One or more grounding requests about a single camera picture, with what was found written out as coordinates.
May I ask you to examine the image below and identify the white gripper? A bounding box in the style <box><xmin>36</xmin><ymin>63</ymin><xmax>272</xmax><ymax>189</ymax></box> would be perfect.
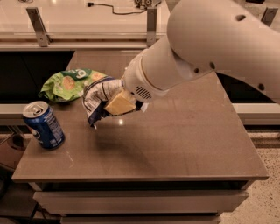
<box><xmin>104</xmin><ymin>49</ymin><xmax>170</xmax><ymax>116</ymax></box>

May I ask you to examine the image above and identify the blue chip bag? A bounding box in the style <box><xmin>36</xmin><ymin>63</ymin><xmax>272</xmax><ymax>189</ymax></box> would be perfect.
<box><xmin>81</xmin><ymin>76</ymin><xmax>150</xmax><ymax>130</ymax></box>

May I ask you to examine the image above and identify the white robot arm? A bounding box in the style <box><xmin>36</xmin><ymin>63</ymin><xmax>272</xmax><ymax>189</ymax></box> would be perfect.
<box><xmin>105</xmin><ymin>0</ymin><xmax>280</xmax><ymax>116</ymax></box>

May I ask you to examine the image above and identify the green chip bag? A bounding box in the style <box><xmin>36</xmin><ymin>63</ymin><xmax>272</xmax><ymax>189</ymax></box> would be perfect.
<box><xmin>38</xmin><ymin>69</ymin><xmax>106</xmax><ymax>102</ymax></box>

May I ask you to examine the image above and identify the blue pepsi can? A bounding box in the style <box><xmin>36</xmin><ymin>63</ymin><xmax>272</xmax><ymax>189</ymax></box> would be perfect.
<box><xmin>23</xmin><ymin>101</ymin><xmax>65</xmax><ymax>150</ymax></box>

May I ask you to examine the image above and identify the upper cabinet drawer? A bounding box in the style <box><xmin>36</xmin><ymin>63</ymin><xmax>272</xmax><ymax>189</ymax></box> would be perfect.
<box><xmin>33</xmin><ymin>190</ymin><xmax>248</xmax><ymax>214</ymax></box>

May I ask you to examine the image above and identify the cabinet drawer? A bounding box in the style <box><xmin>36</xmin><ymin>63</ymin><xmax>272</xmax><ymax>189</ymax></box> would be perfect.
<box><xmin>60</xmin><ymin>216</ymin><xmax>221</xmax><ymax>224</ymax></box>
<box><xmin>33</xmin><ymin>190</ymin><xmax>248</xmax><ymax>214</ymax></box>

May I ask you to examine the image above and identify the lower cabinet drawer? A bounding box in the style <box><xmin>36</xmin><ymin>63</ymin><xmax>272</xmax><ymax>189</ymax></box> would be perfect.
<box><xmin>60</xmin><ymin>216</ymin><xmax>221</xmax><ymax>224</ymax></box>

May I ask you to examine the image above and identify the middle metal glass bracket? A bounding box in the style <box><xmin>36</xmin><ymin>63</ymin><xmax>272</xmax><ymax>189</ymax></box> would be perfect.
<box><xmin>146</xmin><ymin>7</ymin><xmax>158</xmax><ymax>46</ymax></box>

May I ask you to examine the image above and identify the metal glass bracket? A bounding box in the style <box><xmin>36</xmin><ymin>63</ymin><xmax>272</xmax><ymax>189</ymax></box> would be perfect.
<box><xmin>146</xmin><ymin>7</ymin><xmax>158</xmax><ymax>46</ymax></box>
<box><xmin>261</xmin><ymin>7</ymin><xmax>278</xmax><ymax>26</ymax></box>
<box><xmin>26</xmin><ymin>7</ymin><xmax>51</xmax><ymax>47</ymax></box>

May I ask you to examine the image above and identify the left metal glass bracket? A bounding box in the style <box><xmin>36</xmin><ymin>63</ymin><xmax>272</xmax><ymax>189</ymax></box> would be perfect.
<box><xmin>26</xmin><ymin>7</ymin><xmax>51</xmax><ymax>47</ymax></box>

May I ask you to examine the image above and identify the black power cable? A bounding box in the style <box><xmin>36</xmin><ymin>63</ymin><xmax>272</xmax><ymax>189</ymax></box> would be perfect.
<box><xmin>86</xmin><ymin>2</ymin><xmax>148</xmax><ymax>16</ymax></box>

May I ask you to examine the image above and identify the right metal glass bracket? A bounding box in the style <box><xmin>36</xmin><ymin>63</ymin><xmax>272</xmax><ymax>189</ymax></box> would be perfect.
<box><xmin>261</xmin><ymin>7</ymin><xmax>278</xmax><ymax>26</ymax></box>

